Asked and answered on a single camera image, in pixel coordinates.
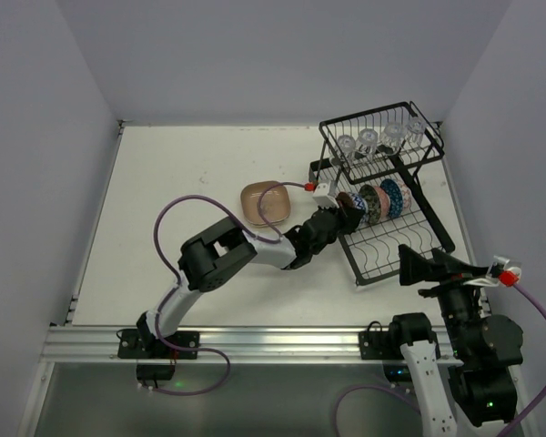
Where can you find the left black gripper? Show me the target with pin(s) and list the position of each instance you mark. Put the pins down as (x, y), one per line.
(338, 217)

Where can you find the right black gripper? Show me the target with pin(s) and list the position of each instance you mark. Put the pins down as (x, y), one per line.
(443, 286)

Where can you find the brown square panda plate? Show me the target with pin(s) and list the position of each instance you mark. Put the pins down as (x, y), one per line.
(275, 205)

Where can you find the dark green small bowl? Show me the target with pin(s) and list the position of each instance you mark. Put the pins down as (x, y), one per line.
(372, 198)

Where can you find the blue dotted small bowl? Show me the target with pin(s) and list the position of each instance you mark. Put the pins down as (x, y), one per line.
(393, 191)

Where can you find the clear glass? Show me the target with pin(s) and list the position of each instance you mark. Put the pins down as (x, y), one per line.
(416, 128)
(367, 142)
(347, 146)
(392, 137)

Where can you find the white red patterned bowl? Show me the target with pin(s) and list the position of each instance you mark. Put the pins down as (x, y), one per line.
(406, 195)

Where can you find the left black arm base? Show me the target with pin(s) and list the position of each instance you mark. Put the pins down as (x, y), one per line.
(131, 347)

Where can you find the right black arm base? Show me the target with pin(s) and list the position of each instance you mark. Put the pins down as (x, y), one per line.
(387, 346)

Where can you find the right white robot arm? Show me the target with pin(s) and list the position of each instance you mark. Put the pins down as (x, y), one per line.
(479, 398)

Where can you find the blue zigzag small bowl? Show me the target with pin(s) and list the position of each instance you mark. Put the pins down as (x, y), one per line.
(360, 204)

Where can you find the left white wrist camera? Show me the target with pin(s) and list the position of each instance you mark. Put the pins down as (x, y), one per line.
(325, 194)

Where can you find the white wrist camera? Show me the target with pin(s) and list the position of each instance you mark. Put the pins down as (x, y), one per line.
(503, 272)
(325, 194)

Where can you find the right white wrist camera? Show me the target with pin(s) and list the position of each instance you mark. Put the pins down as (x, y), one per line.
(503, 272)

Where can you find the black wire dish rack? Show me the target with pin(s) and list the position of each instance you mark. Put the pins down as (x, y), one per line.
(377, 158)

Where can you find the aluminium mounting rail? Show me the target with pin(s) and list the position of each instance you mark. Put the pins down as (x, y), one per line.
(243, 345)

